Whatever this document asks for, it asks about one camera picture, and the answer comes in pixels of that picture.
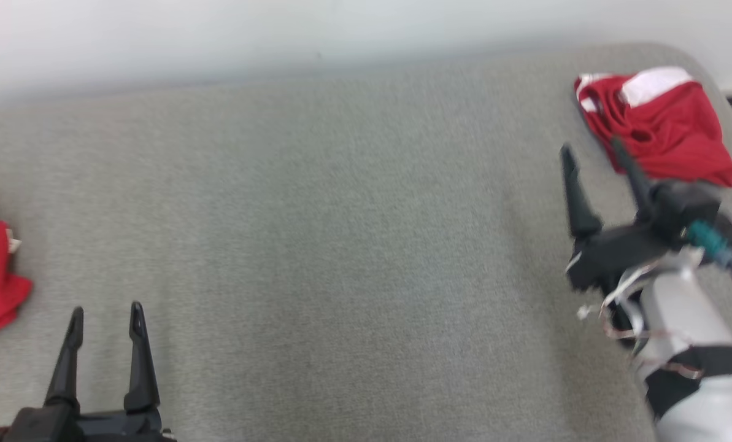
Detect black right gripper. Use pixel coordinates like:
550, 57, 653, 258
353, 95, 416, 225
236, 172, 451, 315
559, 136, 692, 292

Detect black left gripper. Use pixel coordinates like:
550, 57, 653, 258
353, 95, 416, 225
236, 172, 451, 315
0, 301, 177, 442

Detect folded red white jersey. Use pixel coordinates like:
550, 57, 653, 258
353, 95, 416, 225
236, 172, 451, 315
574, 66, 732, 188

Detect grey fabric sofa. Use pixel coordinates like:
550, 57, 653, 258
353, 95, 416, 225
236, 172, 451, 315
0, 42, 732, 442

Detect teal cable connector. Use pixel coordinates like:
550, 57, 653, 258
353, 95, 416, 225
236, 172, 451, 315
685, 221, 732, 268

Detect thin red white wires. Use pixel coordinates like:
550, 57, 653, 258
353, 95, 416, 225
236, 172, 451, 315
599, 264, 705, 380

